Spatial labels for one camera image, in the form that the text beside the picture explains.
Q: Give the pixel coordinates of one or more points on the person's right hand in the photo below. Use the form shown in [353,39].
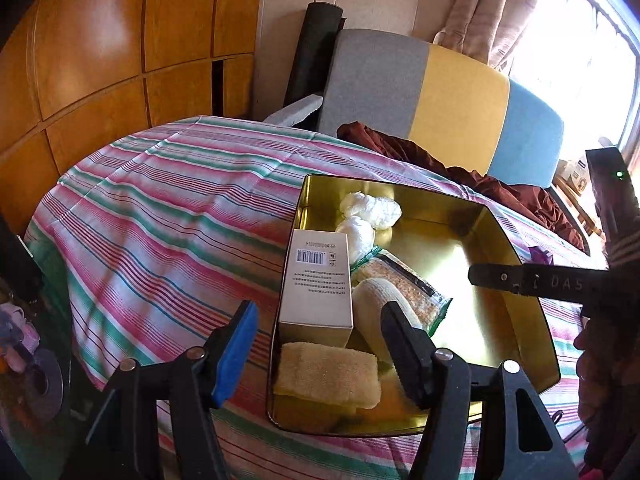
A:
[595,375]

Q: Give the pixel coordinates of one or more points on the white plastic bag bundle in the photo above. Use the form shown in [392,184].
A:
[356,237]
[370,210]

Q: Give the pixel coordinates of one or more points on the yellow loofah sponge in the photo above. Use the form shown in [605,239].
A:
[325,375]

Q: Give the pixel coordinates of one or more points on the striped tablecloth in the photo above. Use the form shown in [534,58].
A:
[150,220]

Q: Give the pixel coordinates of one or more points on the black rolled mat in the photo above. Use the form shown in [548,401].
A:
[312,50]

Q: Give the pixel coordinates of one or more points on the purple packet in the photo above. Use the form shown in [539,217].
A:
[537,255]

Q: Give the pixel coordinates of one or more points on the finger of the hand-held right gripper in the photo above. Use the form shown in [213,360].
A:
[550,284]

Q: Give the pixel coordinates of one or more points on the grey yellow blue armchair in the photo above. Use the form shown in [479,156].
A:
[465,95]

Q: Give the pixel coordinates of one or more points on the grey tape roll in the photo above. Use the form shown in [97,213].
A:
[50,385]

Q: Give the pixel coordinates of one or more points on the white cardboard box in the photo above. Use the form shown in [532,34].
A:
[575,175]

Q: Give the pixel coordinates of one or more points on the tall white carton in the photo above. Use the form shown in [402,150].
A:
[315,290]

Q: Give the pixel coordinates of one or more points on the maroon cloth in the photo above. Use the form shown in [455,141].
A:
[525,200]

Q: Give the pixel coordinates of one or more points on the window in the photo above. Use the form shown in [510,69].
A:
[575,60]

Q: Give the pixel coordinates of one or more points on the beige curtain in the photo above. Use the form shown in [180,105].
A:
[490,10]

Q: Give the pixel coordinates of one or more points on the cream towel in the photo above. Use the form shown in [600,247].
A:
[370,305]

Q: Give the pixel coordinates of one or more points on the gold tin box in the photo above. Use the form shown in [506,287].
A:
[465,260]

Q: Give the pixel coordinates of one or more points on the cereal snack packet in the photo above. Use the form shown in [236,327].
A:
[400,280]

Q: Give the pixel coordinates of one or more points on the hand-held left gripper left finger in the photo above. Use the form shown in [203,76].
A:
[235,355]

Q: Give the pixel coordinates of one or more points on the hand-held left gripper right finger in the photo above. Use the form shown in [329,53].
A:
[405,355]

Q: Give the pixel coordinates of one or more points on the wooden wardrobe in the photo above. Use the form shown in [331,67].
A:
[100,35]

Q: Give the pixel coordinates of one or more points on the wooden side table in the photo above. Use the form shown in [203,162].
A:
[580,210]

